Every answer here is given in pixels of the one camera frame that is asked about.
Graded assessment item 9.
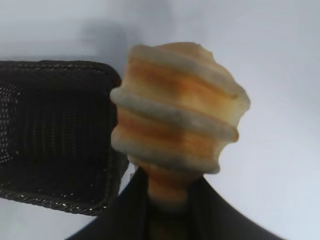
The long striped bread loaf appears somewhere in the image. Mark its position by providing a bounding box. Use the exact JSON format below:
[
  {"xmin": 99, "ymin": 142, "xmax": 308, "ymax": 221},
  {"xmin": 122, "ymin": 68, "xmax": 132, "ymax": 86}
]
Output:
[{"xmin": 109, "ymin": 41, "xmax": 252, "ymax": 214}]

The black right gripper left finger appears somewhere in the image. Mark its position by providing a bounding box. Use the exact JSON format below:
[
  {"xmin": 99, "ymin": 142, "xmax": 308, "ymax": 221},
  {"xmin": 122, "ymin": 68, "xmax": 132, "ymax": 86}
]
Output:
[{"xmin": 66, "ymin": 169, "xmax": 151, "ymax": 240}]

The dark brown woven basket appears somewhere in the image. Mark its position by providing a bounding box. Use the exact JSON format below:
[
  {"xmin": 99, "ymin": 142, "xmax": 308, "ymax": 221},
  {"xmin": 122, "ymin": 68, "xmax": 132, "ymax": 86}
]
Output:
[{"xmin": 0, "ymin": 59, "xmax": 130, "ymax": 217}]

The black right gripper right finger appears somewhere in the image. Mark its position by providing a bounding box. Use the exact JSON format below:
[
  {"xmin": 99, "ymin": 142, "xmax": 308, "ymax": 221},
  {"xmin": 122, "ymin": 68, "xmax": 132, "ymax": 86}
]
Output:
[{"xmin": 184, "ymin": 175, "xmax": 266, "ymax": 240}]

